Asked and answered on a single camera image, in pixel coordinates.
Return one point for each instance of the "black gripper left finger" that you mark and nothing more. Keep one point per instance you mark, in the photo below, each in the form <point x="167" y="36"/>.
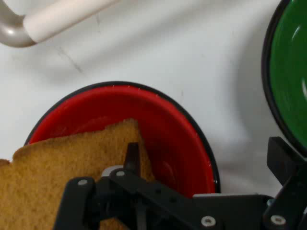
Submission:
<point x="124" y="189"/>

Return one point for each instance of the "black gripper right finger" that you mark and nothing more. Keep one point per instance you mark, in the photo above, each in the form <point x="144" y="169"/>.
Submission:
<point x="285" y="163"/>

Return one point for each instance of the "red enamel bowl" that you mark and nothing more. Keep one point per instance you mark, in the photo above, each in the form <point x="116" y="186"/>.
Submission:
<point x="168" y="134"/>

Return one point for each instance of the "brown bread slice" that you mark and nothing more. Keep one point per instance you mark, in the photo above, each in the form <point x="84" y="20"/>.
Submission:
<point x="48" y="172"/>

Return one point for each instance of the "green enamel bowl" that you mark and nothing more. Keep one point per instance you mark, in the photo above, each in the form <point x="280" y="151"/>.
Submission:
<point x="287" y="72"/>

